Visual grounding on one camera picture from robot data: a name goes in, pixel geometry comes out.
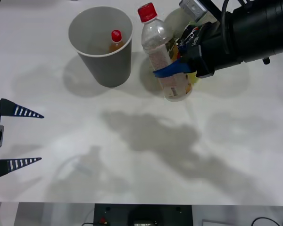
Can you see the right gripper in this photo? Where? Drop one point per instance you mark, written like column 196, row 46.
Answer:
column 207, row 51

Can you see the clear bottle red cap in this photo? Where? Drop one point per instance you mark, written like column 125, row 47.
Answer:
column 155, row 40

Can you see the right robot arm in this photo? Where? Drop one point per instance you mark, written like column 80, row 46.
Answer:
column 254, row 30

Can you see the yellow-green plastic bin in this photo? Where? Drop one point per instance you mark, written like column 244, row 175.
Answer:
column 173, row 21

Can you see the amber bottle red cap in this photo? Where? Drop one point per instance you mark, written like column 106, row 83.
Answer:
column 116, row 41

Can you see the grey plastic bin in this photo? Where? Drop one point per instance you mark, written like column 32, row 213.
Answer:
column 108, row 68

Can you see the black robot torso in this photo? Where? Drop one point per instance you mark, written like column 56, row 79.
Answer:
column 122, row 214

